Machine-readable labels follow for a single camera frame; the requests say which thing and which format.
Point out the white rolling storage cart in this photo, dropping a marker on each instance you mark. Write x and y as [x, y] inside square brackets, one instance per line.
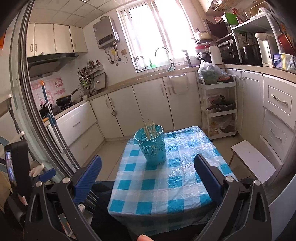
[218, 124]

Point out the dark pot on cart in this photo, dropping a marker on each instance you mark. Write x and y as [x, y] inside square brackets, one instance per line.
[221, 104]

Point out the plastic bag of vegetables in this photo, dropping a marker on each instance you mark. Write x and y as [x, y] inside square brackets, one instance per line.
[211, 73]

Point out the person left hand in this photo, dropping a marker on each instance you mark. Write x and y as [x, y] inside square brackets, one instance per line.
[144, 238]

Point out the kitchen faucet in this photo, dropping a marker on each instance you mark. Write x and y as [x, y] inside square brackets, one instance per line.
[163, 57]

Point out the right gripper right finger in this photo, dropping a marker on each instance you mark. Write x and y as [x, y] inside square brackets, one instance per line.
[212, 179]

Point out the black frying pan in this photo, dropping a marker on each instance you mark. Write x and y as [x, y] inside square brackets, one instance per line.
[66, 99]

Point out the black range hood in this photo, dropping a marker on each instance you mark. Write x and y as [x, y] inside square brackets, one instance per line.
[45, 65]

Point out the teal perforated plastic basket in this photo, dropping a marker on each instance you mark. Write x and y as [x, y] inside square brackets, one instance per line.
[153, 149]

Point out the blue white checkered tablecloth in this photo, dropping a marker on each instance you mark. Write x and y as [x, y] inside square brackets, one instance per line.
[155, 199]

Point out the mop with blue handle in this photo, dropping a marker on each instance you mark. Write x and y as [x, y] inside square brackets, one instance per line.
[57, 131]

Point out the white thermos jug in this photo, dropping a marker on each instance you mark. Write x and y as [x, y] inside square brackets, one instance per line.
[215, 55]

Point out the white hanging trash bin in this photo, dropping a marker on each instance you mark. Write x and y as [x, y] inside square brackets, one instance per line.
[179, 84]

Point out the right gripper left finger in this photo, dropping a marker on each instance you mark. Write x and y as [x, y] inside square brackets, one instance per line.
[84, 179]

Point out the black wok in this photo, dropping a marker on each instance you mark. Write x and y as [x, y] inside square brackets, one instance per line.
[44, 110]

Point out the utensil drying rack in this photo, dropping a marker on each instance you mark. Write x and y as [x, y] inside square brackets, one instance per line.
[92, 78]

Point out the grey gas water heater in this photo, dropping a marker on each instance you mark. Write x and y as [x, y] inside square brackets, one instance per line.
[105, 32]

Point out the white metal shelf rack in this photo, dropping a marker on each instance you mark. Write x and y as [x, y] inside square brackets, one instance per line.
[240, 46]

